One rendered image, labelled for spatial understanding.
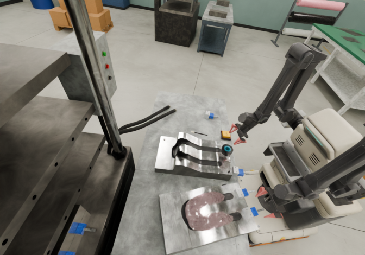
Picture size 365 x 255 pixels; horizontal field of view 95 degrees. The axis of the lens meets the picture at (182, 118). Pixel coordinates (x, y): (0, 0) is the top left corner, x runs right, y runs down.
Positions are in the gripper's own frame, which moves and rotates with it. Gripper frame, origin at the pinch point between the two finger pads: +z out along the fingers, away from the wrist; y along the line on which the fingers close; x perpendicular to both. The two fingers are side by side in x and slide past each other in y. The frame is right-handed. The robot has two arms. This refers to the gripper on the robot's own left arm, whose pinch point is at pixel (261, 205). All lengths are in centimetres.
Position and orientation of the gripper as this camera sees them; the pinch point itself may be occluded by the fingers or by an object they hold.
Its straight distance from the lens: 103.5
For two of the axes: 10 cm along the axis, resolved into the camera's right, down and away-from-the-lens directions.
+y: 1.3, 7.2, -6.8
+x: 8.3, 2.9, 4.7
